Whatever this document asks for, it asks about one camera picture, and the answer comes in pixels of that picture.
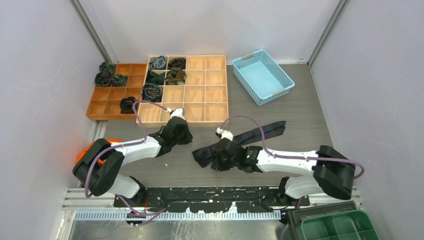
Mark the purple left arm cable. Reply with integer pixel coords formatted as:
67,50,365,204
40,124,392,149
84,100,170,227

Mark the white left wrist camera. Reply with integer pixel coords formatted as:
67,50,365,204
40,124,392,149
165,107,186,120

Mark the teal patterned rolled tie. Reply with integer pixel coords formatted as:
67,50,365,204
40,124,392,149
98,61,117,75

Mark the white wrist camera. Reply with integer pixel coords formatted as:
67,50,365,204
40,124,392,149
215,127,234,141
165,107,186,120

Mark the light blue plastic basket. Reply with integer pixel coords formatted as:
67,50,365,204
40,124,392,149
232,49,295,106

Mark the green dotted rolled tie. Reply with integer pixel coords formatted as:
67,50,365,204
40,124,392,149
111,74,128,87

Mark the dark orange wooden compartment tray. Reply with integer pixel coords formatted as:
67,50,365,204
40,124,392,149
86,63,147,121

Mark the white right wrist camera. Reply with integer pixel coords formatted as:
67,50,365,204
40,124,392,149
215,127,234,141

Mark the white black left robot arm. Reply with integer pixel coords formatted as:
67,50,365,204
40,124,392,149
72,116,193,207

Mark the dark striped rolled tie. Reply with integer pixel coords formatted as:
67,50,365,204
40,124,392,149
94,70,113,87

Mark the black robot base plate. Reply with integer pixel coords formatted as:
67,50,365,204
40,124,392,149
130,186,298,214

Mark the light wooden compartment tray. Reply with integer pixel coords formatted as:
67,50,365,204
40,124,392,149
137,55,229,127

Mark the dark brown rolled tie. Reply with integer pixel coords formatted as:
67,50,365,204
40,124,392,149
168,57,187,70

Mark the blue paisley rolled tie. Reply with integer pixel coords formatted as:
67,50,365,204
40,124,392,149
142,83,163,103

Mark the navy brown striped tie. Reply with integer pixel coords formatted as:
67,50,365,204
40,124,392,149
192,120,286,171

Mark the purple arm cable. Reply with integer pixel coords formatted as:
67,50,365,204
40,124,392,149
217,114,366,181
84,100,170,227

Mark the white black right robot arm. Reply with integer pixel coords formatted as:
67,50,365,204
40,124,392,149
213,138,356,206

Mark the green plastic bin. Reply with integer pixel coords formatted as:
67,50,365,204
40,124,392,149
295,209,380,240

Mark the orange cloth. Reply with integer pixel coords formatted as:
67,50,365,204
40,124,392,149
76,138,122,165

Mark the green patterned rolled tie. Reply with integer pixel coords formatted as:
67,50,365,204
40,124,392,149
165,68,187,86

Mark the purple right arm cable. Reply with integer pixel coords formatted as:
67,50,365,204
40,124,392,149
217,114,366,181

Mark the grey blue rolled tie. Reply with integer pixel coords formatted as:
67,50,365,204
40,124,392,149
149,55,167,70

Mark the dark green rolled tie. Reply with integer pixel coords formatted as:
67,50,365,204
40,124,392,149
145,70,166,86

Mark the black rolled tie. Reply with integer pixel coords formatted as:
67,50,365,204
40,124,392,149
119,96,137,114

